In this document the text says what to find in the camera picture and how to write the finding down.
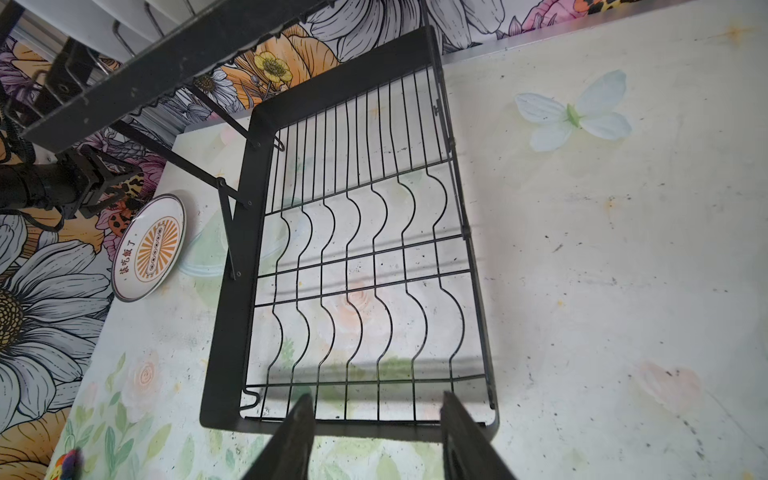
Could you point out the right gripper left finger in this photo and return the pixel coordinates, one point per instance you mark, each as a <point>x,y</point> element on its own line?
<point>287,454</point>

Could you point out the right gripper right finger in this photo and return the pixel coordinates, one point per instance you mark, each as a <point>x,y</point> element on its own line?
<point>467,453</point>

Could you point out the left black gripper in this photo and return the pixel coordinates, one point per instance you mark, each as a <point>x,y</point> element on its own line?
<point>81,181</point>

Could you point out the orange sunburst plate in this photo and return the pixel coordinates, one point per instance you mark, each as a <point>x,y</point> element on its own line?
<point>149,248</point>

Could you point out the small colourful toy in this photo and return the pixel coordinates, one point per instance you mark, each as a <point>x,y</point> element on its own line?
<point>69,466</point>

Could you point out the black wire dish rack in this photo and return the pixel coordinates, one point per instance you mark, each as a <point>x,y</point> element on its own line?
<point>350,272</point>

